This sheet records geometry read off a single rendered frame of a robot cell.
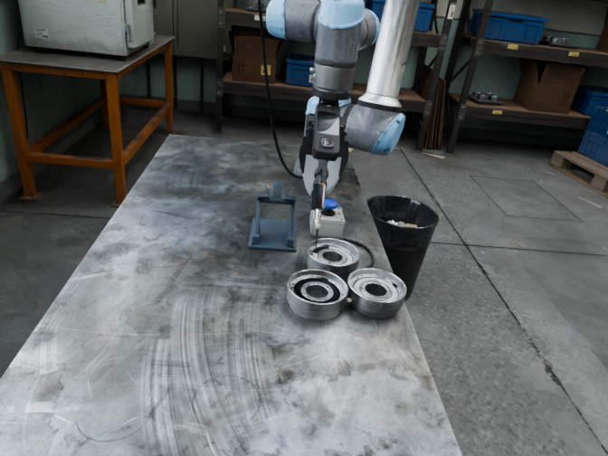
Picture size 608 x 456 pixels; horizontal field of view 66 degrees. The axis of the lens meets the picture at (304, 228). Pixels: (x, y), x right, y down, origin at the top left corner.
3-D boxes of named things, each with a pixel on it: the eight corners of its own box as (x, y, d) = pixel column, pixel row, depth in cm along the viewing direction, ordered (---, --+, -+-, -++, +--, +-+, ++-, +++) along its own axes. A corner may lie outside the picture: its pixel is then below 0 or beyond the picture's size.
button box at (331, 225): (342, 239, 106) (346, 219, 103) (310, 236, 105) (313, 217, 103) (338, 222, 113) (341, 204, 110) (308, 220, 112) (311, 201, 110)
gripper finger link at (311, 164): (311, 186, 100) (320, 146, 96) (312, 198, 95) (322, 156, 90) (297, 184, 99) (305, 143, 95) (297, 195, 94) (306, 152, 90)
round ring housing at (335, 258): (364, 282, 91) (367, 264, 89) (311, 285, 89) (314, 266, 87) (346, 253, 100) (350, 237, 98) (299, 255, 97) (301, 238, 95)
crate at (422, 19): (417, 28, 430) (422, 2, 420) (429, 33, 397) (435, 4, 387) (362, 22, 426) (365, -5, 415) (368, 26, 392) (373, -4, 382)
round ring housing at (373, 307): (380, 281, 92) (384, 263, 90) (413, 314, 84) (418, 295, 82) (334, 291, 87) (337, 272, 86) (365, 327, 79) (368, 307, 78)
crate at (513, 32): (519, 40, 439) (527, 14, 429) (539, 46, 406) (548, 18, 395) (466, 34, 434) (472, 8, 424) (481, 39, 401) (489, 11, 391)
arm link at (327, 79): (357, 70, 82) (311, 65, 81) (354, 97, 84) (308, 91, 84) (353, 62, 89) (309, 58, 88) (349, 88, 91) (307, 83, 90)
